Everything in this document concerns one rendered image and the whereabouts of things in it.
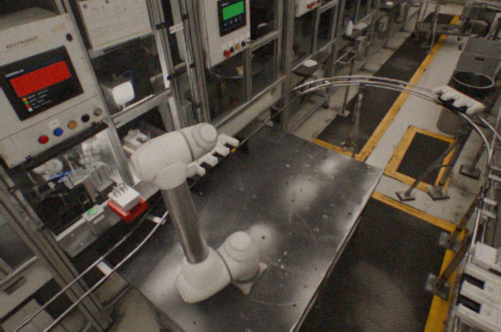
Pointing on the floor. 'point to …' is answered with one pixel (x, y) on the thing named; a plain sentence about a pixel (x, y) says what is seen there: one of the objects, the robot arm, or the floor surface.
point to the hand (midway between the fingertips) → (142, 143)
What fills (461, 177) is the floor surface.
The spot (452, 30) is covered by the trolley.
